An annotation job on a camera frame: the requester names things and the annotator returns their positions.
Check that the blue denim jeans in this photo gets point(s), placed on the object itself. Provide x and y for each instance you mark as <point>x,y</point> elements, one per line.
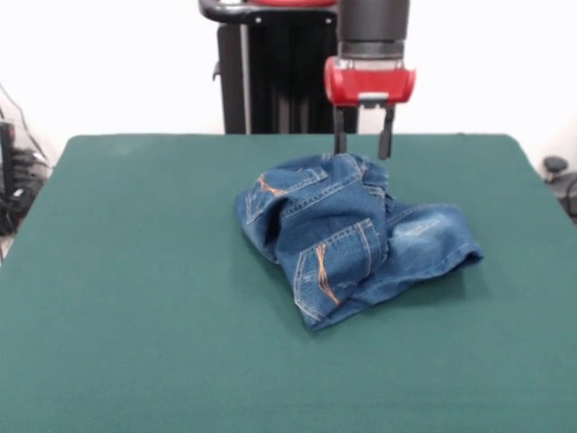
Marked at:
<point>333,225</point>

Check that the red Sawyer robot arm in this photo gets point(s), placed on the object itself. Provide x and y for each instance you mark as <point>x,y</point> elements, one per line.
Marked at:
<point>374,27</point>

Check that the red robot arm base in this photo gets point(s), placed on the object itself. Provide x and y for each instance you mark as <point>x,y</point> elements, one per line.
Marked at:
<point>293,2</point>

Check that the dark green table cloth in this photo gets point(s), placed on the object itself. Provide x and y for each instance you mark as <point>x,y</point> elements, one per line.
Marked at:
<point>135,315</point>

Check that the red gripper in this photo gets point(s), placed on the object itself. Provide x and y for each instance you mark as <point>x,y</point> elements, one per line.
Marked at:
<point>369,83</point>

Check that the black round knob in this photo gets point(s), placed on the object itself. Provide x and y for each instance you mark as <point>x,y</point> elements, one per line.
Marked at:
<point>555,163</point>

